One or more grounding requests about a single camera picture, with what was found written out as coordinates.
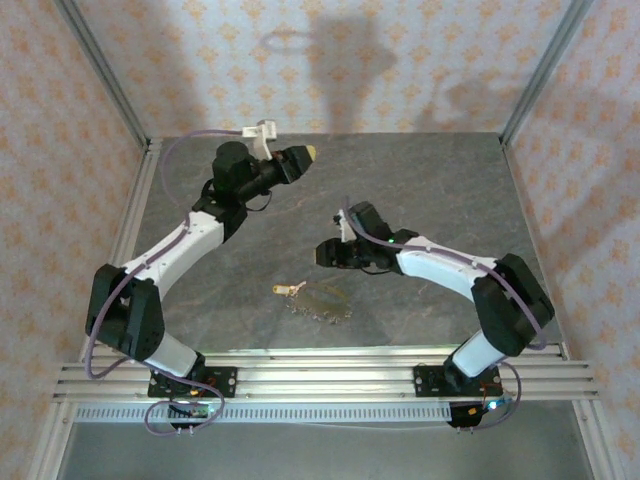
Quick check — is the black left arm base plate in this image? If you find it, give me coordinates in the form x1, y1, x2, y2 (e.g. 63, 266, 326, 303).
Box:
148, 366, 238, 400

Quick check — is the small controller board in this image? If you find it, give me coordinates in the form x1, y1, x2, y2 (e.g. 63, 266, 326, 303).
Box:
167, 398, 224, 431
448, 398, 514, 431

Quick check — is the aluminium corner post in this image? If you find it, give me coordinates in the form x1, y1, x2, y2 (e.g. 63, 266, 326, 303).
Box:
499, 0, 597, 147
53, 0, 152, 151

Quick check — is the aluminium side rail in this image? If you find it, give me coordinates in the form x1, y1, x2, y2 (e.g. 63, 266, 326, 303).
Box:
501, 143, 572, 362
79, 138, 164, 362

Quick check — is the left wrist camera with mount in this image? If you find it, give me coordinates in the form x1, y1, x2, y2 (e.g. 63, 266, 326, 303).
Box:
241, 119, 278, 162

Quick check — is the white slotted cable duct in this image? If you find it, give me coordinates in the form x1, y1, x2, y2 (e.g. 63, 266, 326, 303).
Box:
74, 403, 454, 425

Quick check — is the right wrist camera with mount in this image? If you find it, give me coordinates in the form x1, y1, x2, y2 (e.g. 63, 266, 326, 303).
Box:
332, 208, 357, 245

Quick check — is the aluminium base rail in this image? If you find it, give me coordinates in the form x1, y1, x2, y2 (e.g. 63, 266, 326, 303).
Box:
52, 348, 601, 401

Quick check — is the aluminium frame leg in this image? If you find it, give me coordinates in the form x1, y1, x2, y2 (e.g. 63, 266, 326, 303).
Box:
27, 399, 76, 480
572, 399, 619, 480

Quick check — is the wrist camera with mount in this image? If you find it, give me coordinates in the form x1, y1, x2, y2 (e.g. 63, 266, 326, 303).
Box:
241, 119, 278, 162
332, 208, 357, 245

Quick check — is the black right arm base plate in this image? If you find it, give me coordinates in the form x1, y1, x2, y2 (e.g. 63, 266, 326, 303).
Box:
413, 363, 503, 400

